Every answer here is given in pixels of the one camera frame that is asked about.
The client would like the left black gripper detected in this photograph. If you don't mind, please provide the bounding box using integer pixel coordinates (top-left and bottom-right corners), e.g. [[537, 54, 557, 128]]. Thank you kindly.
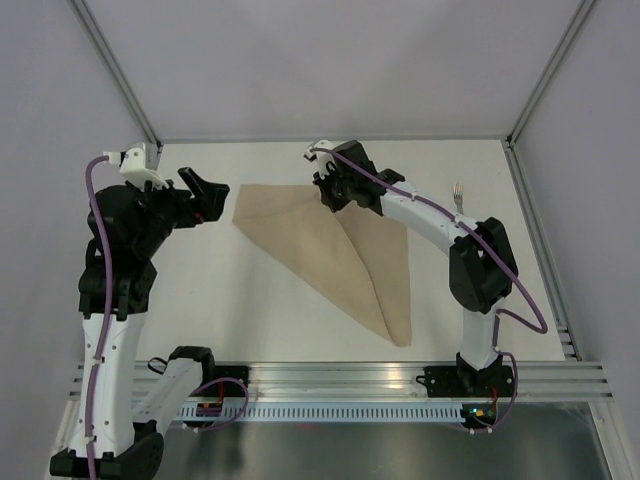
[[128, 166, 229, 256]]

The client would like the beige cloth napkin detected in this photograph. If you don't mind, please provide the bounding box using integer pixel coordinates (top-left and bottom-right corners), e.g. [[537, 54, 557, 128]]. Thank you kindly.
[[233, 184, 412, 347]]

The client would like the pink-handled metal fork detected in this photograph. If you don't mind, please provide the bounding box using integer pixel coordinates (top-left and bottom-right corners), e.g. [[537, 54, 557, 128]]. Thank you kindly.
[[452, 183, 464, 214]]

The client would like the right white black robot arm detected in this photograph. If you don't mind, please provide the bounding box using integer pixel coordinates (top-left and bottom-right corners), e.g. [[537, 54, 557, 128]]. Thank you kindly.
[[304, 140, 517, 398]]

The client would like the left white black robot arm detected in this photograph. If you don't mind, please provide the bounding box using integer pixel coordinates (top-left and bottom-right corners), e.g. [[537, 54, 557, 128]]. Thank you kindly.
[[49, 167, 230, 479]]

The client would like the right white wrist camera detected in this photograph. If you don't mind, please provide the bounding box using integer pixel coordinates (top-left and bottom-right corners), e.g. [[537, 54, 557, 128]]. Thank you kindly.
[[303, 140, 335, 178]]

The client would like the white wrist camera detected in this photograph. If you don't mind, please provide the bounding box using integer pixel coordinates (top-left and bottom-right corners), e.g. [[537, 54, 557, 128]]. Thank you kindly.
[[303, 140, 335, 178], [103, 142, 169, 191]]

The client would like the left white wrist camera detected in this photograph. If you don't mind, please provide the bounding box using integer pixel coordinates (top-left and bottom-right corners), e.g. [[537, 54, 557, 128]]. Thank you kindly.
[[103, 142, 169, 191]]

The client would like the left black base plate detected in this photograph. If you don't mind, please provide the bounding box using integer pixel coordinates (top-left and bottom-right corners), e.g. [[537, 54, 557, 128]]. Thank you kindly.
[[199, 364, 250, 402]]

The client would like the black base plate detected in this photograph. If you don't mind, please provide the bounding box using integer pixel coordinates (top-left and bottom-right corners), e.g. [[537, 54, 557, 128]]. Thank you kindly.
[[199, 364, 250, 402], [415, 364, 515, 399]]

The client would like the aluminium mounting rail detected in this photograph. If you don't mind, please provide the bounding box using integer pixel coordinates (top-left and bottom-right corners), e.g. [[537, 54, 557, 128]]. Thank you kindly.
[[68, 362, 614, 404]]

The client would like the white slotted cable duct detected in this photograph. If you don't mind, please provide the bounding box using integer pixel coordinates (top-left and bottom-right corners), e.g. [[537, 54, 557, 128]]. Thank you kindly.
[[179, 403, 464, 422]]

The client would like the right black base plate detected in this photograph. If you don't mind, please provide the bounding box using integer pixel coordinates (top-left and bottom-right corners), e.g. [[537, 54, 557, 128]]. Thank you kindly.
[[415, 364, 515, 399]]

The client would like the left aluminium frame post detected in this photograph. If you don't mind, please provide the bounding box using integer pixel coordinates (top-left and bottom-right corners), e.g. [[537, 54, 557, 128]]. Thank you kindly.
[[67, 0, 162, 146]]

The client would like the aluminium frame post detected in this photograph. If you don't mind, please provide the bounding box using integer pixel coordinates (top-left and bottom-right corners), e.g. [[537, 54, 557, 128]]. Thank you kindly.
[[503, 0, 599, 148], [67, 0, 162, 146]]

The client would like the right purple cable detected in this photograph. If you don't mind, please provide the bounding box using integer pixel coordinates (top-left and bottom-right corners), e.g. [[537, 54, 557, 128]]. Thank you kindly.
[[312, 145, 549, 335]]

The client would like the right aluminium frame post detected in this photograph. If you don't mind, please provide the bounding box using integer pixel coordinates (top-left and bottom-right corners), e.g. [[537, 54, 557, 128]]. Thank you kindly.
[[503, 0, 599, 148]]

